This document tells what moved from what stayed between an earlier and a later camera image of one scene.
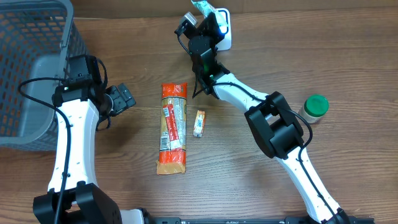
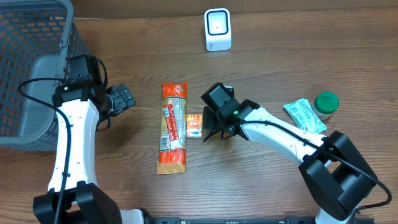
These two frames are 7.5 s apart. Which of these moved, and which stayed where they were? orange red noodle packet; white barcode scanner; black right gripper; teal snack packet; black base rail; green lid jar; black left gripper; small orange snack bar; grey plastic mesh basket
Moved: green lid jar; small orange snack bar; black right gripper; teal snack packet
Stayed: black base rail; orange red noodle packet; grey plastic mesh basket; black left gripper; white barcode scanner
